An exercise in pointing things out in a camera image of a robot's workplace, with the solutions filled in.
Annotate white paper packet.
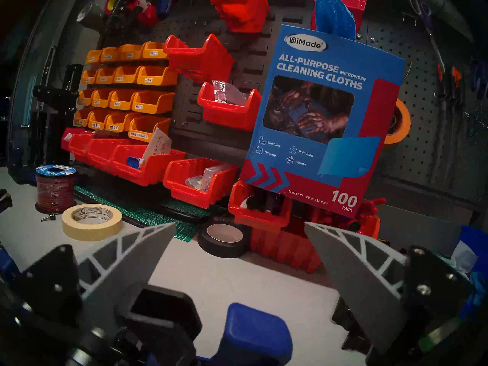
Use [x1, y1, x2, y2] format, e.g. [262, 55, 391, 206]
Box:
[139, 128, 173, 167]

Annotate purple handled scissors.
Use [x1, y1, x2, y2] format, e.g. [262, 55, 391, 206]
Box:
[409, 0, 446, 73]

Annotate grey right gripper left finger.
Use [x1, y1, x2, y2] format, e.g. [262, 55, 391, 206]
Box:
[10, 222, 177, 339]

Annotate orange black screwdriver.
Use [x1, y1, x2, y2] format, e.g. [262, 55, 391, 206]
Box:
[437, 63, 450, 186]
[451, 66, 465, 186]

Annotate blue plastic storage bin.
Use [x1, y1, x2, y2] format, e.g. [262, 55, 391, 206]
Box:
[459, 225, 488, 272]

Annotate grey pegboard wall panel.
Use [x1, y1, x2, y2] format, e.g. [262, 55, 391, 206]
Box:
[95, 0, 488, 217]

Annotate red plastic tool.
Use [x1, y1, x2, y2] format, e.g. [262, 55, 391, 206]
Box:
[130, 0, 159, 27]

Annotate beige masking tape roll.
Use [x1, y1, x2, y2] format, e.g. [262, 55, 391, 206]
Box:
[62, 204, 123, 242]

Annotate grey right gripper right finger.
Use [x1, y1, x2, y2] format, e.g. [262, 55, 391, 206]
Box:
[304, 222, 475, 366]

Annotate black tape roll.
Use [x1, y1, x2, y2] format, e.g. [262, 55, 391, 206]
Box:
[197, 222, 251, 259]

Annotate grey duct tape roll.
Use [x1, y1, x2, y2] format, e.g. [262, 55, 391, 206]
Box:
[76, 2, 104, 31]

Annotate small black printed part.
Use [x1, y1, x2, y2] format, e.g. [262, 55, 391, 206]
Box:
[332, 297, 357, 328]
[341, 328, 372, 355]

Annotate red wire spool blue label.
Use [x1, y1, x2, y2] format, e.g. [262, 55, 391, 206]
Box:
[35, 164, 77, 214]

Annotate green white Kimwipes box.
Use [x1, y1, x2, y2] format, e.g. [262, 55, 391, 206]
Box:
[450, 239, 479, 275]

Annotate blue cleaning cloths box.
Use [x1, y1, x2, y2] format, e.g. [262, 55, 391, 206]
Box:
[240, 25, 406, 219]

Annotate green cutting mat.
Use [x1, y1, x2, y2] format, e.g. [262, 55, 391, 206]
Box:
[74, 185, 211, 242]

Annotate black metal press stand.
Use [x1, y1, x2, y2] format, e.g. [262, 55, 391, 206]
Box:
[32, 64, 83, 167]

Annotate blue black bar clamp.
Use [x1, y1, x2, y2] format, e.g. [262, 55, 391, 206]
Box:
[0, 247, 293, 366]

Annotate red storage bin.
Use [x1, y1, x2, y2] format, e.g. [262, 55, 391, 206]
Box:
[305, 197, 386, 241]
[208, 0, 269, 33]
[313, 0, 366, 31]
[61, 127, 82, 152]
[228, 180, 293, 232]
[163, 34, 236, 83]
[197, 81, 263, 132]
[163, 157, 239, 209]
[69, 133, 96, 164]
[88, 138, 126, 175]
[111, 144, 187, 186]

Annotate orange tape roll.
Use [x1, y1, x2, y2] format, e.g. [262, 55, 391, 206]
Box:
[383, 98, 411, 145]

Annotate blue cloth in box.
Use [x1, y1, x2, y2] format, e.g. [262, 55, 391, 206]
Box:
[315, 0, 357, 40]

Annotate blue handled pliers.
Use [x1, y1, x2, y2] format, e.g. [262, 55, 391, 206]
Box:
[470, 58, 488, 100]

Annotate stacked red storage bins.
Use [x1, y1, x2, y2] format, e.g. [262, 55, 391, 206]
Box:
[250, 228, 323, 274]

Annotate blue handled wire stripper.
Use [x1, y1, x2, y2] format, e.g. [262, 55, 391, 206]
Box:
[157, 0, 177, 19]

